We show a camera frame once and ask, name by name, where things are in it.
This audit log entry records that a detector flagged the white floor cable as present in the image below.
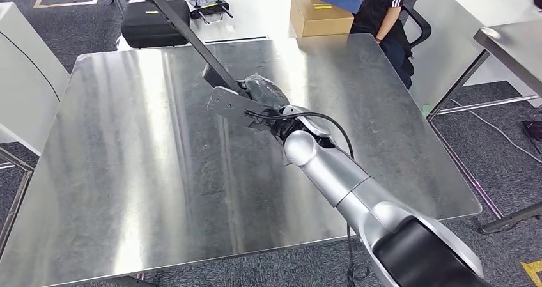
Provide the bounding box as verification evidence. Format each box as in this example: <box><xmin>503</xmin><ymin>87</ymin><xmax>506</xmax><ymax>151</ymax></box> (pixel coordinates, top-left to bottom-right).
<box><xmin>449</xmin><ymin>98</ymin><xmax>542</xmax><ymax>164</ymax></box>

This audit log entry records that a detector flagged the person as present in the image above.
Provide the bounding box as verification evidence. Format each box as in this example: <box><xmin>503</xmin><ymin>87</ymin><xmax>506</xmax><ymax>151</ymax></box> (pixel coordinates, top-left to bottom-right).
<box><xmin>351</xmin><ymin>0</ymin><xmax>414</xmax><ymax>91</ymax></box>

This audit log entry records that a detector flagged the black plastic panel part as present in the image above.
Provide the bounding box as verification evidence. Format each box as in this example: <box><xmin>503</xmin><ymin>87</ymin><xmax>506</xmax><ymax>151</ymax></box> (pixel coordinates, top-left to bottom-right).
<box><xmin>136</xmin><ymin>0</ymin><xmax>255</xmax><ymax>97</ymax></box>

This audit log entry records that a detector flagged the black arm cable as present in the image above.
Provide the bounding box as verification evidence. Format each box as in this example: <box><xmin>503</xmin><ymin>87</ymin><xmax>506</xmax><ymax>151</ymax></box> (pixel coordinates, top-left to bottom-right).
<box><xmin>244</xmin><ymin>109</ymin><xmax>371</xmax><ymax>287</ymax></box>

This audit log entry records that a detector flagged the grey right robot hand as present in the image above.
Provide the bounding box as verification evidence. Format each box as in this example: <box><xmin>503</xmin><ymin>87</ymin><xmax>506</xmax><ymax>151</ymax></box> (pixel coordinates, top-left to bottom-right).
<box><xmin>244</xmin><ymin>73</ymin><xmax>293</xmax><ymax>111</ymax></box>

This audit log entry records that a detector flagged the white desk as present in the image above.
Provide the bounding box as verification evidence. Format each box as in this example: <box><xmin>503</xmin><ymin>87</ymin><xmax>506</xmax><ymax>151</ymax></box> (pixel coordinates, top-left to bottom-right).
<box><xmin>408</xmin><ymin>0</ymin><xmax>542</xmax><ymax>108</ymax></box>
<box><xmin>115</xmin><ymin>0</ymin><xmax>312</xmax><ymax>52</ymax></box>

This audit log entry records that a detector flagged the yellow floor tape square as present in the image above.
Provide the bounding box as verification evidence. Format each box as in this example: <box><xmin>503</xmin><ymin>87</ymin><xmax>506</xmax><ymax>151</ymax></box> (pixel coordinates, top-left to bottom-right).
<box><xmin>520</xmin><ymin>260</ymin><xmax>542</xmax><ymax>287</ymax></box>

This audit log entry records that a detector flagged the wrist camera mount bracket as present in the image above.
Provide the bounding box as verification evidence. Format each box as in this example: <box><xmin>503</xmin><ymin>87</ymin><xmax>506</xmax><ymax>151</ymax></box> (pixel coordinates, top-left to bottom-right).
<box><xmin>206</xmin><ymin>86</ymin><xmax>281</xmax><ymax>131</ymax></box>

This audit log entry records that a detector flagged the black carrying case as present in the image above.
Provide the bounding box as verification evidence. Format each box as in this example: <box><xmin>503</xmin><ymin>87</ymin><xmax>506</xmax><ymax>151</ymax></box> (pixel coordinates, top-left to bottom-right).
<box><xmin>120</xmin><ymin>0</ymin><xmax>191</xmax><ymax>50</ymax></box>

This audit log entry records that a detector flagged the brown cardboard box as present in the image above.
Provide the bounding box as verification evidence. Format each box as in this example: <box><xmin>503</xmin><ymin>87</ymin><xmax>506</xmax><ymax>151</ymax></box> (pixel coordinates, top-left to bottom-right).
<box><xmin>290</xmin><ymin>0</ymin><xmax>355</xmax><ymax>38</ymax></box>

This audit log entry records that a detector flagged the black office chair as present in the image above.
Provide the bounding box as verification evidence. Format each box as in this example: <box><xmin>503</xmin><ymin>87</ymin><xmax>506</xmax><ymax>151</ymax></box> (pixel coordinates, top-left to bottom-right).
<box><xmin>399</xmin><ymin>5</ymin><xmax>433</xmax><ymax>51</ymax></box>

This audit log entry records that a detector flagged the black remote controller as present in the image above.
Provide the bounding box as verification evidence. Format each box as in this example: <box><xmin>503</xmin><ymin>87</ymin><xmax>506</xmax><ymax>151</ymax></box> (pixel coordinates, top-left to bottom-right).
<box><xmin>187</xmin><ymin>0</ymin><xmax>235</xmax><ymax>25</ymax></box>

